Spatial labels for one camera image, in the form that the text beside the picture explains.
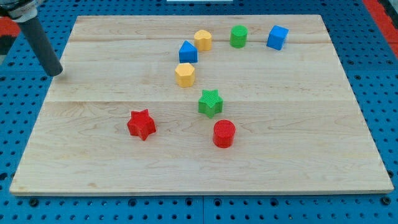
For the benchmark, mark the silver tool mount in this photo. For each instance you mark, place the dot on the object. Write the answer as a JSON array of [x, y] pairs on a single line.
[[20, 10]]

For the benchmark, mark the yellow heart block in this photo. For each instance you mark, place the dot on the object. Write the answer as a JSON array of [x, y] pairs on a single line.
[[203, 40]]

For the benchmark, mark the blue triangle block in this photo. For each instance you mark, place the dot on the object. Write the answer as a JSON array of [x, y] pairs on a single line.
[[188, 53]]

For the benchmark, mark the red star block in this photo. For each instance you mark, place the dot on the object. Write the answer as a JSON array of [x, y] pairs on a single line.
[[141, 124]]

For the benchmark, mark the light wooden board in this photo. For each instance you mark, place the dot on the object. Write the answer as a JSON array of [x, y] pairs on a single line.
[[299, 129]]

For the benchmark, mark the yellow hexagon block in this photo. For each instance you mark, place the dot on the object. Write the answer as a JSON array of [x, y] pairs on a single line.
[[185, 75]]

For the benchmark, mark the green cylinder block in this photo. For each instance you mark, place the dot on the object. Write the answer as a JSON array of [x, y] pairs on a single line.
[[238, 36]]

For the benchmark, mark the blue cube block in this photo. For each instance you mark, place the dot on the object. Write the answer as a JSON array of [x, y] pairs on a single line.
[[277, 37]]

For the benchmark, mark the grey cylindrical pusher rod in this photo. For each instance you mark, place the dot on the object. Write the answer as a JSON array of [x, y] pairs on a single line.
[[41, 46]]

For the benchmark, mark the red cylinder block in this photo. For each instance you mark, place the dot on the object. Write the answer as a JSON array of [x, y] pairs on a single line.
[[223, 133]]

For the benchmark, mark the green star block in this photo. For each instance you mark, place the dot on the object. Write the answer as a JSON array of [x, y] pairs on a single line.
[[210, 103]]

